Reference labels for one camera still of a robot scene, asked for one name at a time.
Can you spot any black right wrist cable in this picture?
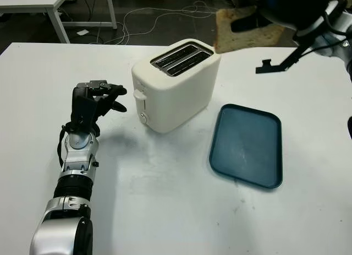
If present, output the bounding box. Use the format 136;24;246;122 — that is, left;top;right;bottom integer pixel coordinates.
323;9;352;35

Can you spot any white floor cable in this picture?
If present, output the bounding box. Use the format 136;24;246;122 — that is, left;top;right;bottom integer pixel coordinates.
109;1;234;45

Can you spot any white two-slot toaster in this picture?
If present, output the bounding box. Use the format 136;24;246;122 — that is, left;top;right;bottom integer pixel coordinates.
131;39;222;134

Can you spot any toasted bread slice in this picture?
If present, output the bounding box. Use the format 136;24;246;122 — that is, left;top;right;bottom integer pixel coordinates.
213;7;285;54

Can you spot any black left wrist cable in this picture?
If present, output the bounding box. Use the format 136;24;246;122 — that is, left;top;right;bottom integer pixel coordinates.
57;122;69;167

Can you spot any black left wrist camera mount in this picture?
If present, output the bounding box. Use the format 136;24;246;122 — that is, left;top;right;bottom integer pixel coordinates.
73;96;97;127

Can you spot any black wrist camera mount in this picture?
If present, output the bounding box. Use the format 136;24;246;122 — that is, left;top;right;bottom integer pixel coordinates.
255;41;306;75
73;96;97;127

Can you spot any white office desk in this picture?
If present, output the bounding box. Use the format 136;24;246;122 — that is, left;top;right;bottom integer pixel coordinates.
0;0;118;44

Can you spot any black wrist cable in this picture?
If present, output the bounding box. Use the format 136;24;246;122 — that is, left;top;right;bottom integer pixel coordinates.
323;9;352;35
57;122;69;167

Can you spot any blue plastic tray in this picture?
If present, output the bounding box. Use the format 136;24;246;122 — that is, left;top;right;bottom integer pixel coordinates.
208;103;284;190

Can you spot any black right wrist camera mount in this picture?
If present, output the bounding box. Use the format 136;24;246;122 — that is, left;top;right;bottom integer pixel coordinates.
255;41;306;75

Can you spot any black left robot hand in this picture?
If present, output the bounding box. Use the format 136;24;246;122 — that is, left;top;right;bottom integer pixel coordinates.
70;79;128;136

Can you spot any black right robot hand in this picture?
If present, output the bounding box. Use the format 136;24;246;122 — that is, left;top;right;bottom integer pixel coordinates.
230;0;328;32

